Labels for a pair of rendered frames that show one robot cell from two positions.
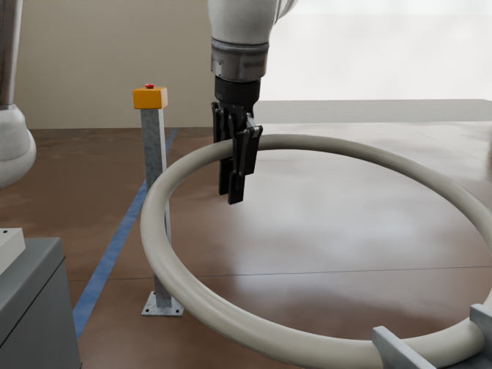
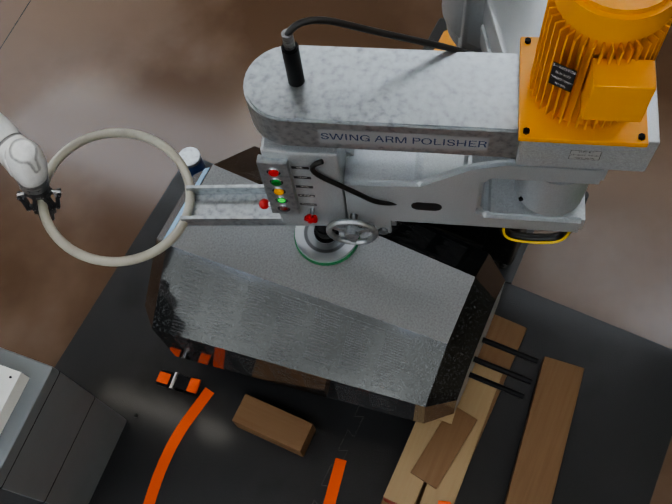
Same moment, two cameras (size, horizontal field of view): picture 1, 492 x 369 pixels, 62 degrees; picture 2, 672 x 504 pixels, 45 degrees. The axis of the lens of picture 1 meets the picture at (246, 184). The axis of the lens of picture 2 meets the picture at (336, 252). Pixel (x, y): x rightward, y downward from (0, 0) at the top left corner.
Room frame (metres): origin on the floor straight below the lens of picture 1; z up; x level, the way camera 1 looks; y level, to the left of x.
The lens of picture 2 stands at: (-0.78, 0.67, 3.30)
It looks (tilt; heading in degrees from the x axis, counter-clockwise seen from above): 66 degrees down; 303
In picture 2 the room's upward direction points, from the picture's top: 10 degrees counter-clockwise
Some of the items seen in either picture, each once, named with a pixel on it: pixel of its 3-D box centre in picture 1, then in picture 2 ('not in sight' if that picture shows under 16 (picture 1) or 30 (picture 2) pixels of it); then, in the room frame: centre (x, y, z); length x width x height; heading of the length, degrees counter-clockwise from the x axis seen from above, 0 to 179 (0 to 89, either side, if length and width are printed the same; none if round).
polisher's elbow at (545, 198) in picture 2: not in sight; (554, 169); (-0.73, -0.51, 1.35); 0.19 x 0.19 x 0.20
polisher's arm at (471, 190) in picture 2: not in sight; (453, 176); (-0.48, -0.41, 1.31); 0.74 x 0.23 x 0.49; 18
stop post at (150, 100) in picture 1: (158, 205); not in sight; (1.79, 0.41, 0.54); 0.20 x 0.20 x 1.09; 88
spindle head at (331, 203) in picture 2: not in sight; (340, 162); (-0.18, -0.33, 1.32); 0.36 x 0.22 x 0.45; 18
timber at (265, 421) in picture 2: not in sight; (274, 425); (-0.05, 0.23, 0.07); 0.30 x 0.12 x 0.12; 179
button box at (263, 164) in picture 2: not in sight; (279, 186); (-0.07, -0.18, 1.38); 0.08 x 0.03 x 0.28; 18
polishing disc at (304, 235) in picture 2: not in sight; (326, 232); (-0.11, -0.31, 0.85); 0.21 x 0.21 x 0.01
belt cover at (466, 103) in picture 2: not in sight; (443, 106); (-0.44, -0.41, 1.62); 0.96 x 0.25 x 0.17; 18
